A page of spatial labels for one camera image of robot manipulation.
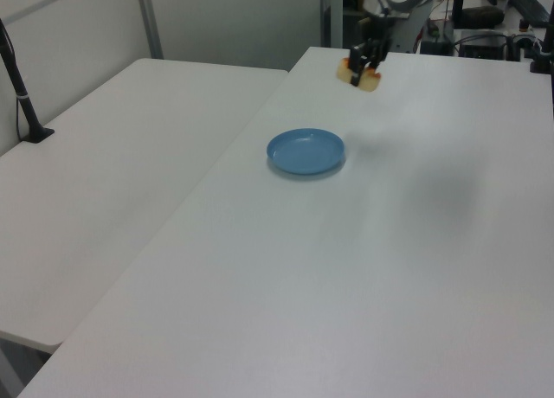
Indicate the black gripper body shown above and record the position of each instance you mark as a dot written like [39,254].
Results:
[377,43]

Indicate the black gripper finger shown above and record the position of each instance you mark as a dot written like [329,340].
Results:
[356,65]
[377,64]

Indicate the bread with orange topping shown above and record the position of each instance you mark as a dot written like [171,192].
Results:
[344,71]

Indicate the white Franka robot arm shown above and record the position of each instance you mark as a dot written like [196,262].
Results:
[411,26]

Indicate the blue round plate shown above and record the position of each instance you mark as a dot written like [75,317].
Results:
[305,151]

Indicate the small black electronics box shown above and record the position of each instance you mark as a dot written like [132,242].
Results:
[436,46]

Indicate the black monitor stand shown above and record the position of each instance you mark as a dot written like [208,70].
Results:
[458,4]

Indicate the large black electronics box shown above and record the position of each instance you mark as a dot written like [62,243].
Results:
[482,45]

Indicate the brown padded cushion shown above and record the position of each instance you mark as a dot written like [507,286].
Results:
[482,17]

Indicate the black keyboard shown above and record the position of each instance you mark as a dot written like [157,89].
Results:
[530,6]

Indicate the dark metal frame post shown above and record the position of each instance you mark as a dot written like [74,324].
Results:
[332,13]

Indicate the black clamp camera stand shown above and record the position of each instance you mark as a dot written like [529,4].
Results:
[543,56]

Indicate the black camera stand pole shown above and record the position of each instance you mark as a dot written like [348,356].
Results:
[19,91]

